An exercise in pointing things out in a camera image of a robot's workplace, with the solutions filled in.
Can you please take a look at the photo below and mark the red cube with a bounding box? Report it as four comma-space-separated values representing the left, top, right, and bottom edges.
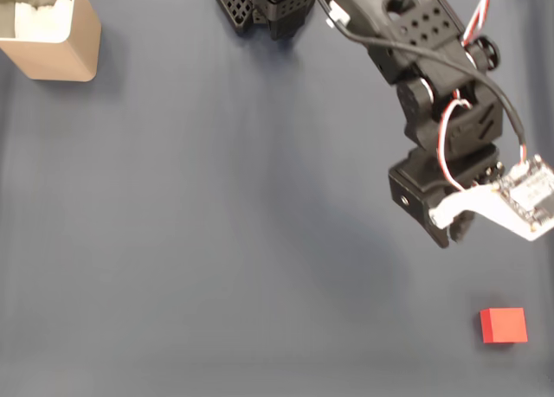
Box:
479, 307, 530, 344

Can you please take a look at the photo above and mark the tan open box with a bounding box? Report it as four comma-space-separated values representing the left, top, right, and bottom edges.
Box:
0, 0, 103, 83

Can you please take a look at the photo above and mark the grey table mat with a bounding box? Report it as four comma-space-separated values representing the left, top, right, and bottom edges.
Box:
0, 0, 554, 397

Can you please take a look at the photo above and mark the white foam padding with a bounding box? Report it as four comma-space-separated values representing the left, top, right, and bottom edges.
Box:
14, 0, 74, 43

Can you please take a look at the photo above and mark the red white servo cable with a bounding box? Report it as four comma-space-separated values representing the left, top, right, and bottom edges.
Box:
461, 0, 491, 47
440, 97, 473, 194

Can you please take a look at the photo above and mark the camera board on white mount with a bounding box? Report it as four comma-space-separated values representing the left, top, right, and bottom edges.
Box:
428, 153, 554, 242

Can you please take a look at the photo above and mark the black camera cable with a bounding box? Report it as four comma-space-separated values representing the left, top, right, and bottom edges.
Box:
309, 0, 531, 161

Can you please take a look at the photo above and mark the white cable clip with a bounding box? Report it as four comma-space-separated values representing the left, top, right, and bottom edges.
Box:
325, 1, 351, 29

